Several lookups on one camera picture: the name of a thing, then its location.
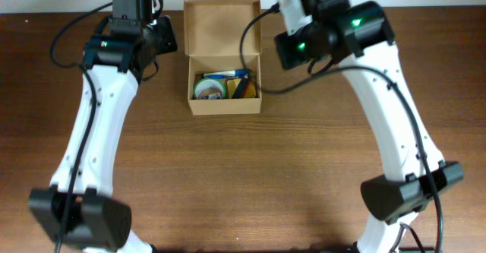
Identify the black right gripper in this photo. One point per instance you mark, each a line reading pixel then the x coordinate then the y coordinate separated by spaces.
pixel 285 52

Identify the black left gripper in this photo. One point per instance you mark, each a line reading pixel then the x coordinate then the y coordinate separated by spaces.
pixel 167 35

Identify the cardboard box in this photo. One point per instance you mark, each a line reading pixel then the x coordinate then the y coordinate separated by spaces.
pixel 213 30

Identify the blue white marker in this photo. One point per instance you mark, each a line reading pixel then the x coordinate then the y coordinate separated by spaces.
pixel 232 73

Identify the green tape roll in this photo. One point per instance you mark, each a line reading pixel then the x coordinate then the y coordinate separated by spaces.
pixel 209 85

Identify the yellow sticky note pad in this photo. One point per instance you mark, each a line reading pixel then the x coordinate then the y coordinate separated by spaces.
pixel 249 92

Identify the blue white staples box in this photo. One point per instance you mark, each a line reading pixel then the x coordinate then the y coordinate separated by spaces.
pixel 210 96

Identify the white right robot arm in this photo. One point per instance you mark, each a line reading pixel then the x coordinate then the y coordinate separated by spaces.
pixel 360 44

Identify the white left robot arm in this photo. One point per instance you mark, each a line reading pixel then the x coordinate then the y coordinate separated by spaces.
pixel 77 209

